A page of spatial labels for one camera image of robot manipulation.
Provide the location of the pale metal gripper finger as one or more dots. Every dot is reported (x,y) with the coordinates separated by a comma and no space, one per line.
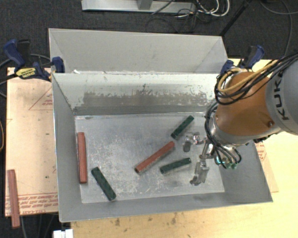
(200,173)
(195,137)

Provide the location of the dark green flat block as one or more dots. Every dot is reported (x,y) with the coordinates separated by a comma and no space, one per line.
(103,183)
(182,127)
(175,165)

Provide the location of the red-brown flat block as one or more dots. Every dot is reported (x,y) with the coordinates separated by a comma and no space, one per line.
(13,198)
(155,157)
(82,157)

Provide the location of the grey metal bin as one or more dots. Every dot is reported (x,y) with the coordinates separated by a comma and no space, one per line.
(129,142)

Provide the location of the brown cardboard board, red print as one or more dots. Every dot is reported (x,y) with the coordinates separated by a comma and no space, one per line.
(31,133)

